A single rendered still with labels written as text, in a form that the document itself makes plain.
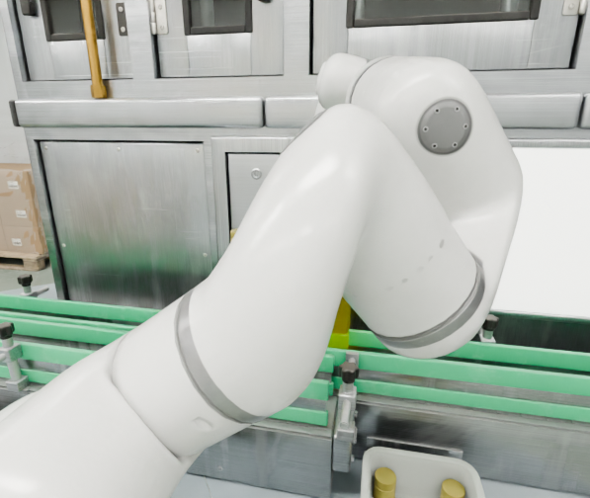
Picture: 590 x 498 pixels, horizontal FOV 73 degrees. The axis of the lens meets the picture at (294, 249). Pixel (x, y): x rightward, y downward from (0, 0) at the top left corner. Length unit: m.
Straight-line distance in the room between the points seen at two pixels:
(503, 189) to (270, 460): 0.57
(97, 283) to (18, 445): 0.93
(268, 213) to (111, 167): 0.85
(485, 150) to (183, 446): 0.27
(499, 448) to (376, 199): 0.67
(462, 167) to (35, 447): 0.29
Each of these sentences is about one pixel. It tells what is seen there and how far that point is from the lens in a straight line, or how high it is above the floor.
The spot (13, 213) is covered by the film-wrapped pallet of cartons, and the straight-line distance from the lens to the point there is 4.55.
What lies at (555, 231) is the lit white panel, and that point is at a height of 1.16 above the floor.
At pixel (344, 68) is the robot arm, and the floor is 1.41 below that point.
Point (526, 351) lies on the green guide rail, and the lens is 0.83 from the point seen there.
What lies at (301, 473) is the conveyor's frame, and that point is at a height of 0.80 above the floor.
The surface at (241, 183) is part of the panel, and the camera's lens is 0.83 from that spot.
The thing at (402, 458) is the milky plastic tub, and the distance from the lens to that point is 0.74.
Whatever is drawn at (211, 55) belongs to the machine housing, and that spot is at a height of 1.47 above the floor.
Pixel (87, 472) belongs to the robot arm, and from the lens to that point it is 0.21.
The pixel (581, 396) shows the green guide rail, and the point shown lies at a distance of 0.82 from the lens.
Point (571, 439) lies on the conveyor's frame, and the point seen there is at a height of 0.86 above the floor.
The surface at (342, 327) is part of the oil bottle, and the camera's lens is 0.72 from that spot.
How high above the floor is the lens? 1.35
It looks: 18 degrees down
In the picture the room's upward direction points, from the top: straight up
